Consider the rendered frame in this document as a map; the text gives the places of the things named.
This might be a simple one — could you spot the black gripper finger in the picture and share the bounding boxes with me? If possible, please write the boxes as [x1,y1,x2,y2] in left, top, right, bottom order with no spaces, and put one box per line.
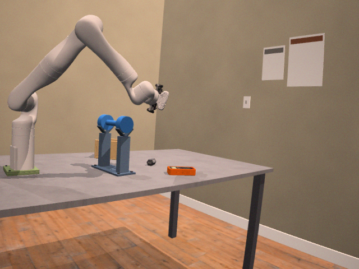
[155,84,163,94]
[147,105,157,113]

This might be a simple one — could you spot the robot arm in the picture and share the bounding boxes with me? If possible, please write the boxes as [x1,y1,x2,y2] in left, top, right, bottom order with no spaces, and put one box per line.
[7,15,169,170]

